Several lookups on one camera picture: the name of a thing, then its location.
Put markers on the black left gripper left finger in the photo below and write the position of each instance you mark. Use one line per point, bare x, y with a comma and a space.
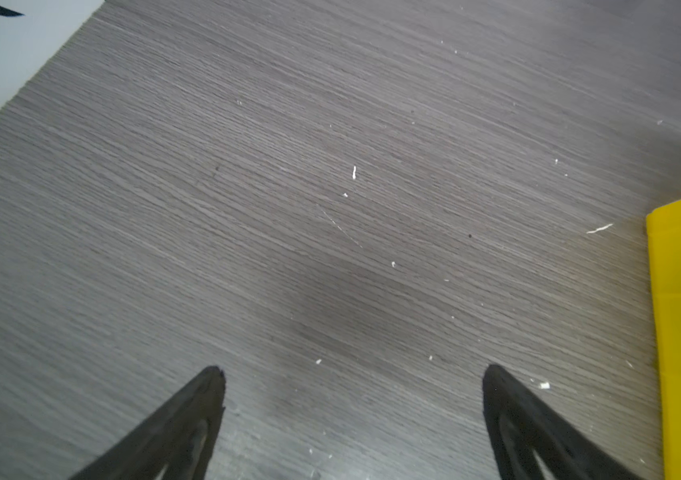
174, 442

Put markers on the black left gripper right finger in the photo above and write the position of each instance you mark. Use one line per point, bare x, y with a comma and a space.
523, 430

